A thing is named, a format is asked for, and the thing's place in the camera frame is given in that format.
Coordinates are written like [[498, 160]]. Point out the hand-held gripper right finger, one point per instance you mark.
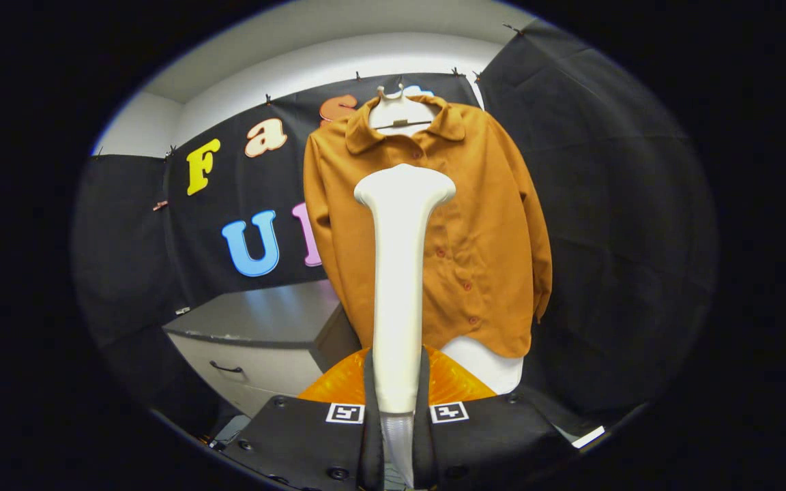
[[495, 436]]

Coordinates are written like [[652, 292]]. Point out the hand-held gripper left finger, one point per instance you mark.
[[311, 436]]

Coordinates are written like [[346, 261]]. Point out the white garment steamer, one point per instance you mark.
[[398, 273]]

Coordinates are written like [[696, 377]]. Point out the orange button-up shirt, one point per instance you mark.
[[495, 239]]

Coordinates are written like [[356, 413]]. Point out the white flat object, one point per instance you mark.
[[587, 436]]

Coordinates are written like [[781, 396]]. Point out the grey cabinet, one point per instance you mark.
[[263, 314]]

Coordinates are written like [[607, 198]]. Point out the dark hanger bar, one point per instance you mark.
[[400, 124]]

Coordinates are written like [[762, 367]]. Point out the white mannequin torso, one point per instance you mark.
[[400, 112]]

